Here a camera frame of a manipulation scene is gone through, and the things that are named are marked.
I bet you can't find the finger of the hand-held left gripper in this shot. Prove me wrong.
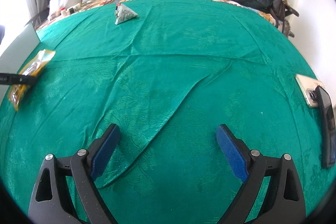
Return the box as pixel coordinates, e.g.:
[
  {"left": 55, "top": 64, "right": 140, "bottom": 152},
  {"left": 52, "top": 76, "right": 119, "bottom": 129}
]
[{"left": 0, "top": 72, "right": 37, "bottom": 86}]

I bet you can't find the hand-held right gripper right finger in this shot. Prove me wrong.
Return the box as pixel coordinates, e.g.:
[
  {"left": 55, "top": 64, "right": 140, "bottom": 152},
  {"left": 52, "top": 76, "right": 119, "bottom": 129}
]
[{"left": 216, "top": 124, "right": 307, "bottom": 224}]

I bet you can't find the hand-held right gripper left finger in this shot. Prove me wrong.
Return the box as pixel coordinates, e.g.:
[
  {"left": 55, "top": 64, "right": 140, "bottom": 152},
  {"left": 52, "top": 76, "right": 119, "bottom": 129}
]
[{"left": 28, "top": 123, "right": 121, "bottom": 224}]

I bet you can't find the long white cardboard box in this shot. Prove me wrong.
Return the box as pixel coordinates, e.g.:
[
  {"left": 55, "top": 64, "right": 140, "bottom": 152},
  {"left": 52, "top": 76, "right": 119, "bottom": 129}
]
[{"left": 0, "top": 22, "right": 41, "bottom": 75}]

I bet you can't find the gold bag of nuts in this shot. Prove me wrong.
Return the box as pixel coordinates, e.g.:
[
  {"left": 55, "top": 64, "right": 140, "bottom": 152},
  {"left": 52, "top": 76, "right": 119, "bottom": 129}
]
[{"left": 7, "top": 49, "right": 56, "bottom": 111}]

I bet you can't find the clear plastic bag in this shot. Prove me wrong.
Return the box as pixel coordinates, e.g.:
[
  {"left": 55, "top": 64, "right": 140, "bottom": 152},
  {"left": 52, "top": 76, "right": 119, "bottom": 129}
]
[{"left": 48, "top": 0, "right": 71, "bottom": 21}]

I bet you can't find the black flat device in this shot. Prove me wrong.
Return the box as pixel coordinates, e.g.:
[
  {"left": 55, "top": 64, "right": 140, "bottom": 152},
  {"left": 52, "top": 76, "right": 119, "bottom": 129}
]
[{"left": 314, "top": 85, "right": 336, "bottom": 169}]

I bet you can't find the phone in clear case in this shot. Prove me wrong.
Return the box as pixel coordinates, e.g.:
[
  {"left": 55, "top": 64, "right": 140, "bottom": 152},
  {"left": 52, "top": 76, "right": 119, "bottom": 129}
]
[{"left": 295, "top": 74, "right": 326, "bottom": 108}]

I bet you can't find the green patterned blanket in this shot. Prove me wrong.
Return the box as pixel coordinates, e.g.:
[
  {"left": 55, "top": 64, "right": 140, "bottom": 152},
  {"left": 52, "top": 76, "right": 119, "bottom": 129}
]
[{"left": 0, "top": 0, "right": 336, "bottom": 222}]

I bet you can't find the triangular printed snack packet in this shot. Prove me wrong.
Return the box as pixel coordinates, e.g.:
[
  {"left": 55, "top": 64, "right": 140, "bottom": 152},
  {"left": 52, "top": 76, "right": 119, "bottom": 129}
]
[{"left": 114, "top": 2, "right": 139, "bottom": 26}]

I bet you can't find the dark wooden chair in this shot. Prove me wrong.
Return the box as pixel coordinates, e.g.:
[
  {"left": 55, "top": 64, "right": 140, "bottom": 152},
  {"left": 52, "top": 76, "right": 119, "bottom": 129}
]
[{"left": 274, "top": 4, "right": 300, "bottom": 38}]

